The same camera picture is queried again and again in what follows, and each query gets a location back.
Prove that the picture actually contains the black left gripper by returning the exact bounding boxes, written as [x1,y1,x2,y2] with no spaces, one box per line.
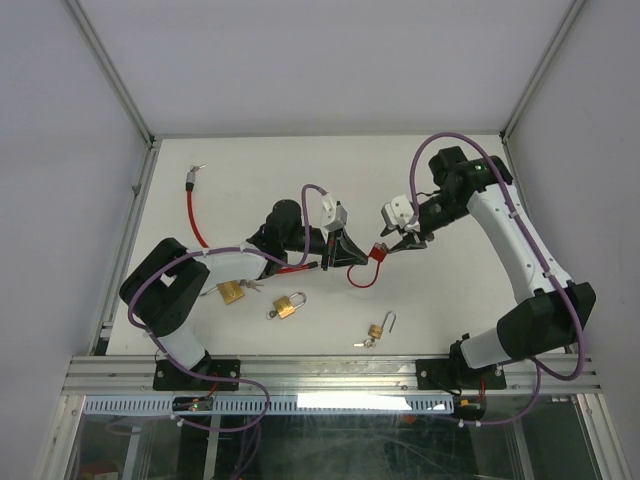
[283,227,368,272]

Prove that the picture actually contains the red thin-cable padlock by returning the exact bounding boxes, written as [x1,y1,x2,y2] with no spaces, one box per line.
[346,242,388,290]

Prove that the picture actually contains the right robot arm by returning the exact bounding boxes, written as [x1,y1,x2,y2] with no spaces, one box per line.
[381,147,596,388]

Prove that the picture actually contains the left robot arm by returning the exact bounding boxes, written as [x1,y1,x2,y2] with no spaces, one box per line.
[119,198,368,390]

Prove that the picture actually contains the medium brass padlock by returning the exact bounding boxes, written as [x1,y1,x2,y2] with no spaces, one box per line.
[266,292,307,320]

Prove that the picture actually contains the small brass long-shackle padlock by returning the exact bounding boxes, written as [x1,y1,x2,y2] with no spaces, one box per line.
[353,311,397,349]

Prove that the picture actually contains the large brass padlock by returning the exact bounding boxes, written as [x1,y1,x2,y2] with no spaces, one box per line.
[200,279,263,305]

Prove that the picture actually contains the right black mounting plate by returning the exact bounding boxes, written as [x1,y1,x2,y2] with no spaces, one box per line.
[415,358,507,394]

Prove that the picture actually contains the black mounting plate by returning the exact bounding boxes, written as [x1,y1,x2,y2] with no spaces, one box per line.
[415,358,507,394]
[152,357,241,392]

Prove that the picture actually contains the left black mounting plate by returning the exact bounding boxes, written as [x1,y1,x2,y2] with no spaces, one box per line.
[152,357,241,392]

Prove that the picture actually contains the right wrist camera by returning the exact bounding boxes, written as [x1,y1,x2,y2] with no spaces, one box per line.
[381,195,420,234]

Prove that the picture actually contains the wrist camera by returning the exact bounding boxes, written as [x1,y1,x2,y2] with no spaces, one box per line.
[381,195,420,234]
[319,193,348,234]

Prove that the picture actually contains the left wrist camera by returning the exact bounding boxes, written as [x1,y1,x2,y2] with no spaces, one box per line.
[319,193,348,234]

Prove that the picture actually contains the right aluminium frame post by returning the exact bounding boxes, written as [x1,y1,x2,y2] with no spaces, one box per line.
[500,0,588,144]

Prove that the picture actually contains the aluminium frame post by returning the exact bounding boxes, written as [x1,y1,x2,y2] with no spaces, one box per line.
[500,0,588,144]
[63,0,162,151]

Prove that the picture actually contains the thick red cable lock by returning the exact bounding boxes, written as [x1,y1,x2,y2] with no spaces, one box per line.
[184,163,320,276]

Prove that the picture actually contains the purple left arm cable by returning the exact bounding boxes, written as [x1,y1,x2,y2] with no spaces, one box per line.
[127,183,331,374]

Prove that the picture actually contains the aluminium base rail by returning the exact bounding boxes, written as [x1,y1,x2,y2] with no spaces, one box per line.
[62,355,602,396]

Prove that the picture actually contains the white slotted cable duct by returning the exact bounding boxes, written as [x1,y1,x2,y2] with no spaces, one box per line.
[84,392,454,417]

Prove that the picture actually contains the left aluminium frame post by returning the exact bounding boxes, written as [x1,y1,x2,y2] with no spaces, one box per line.
[63,0,162,151]

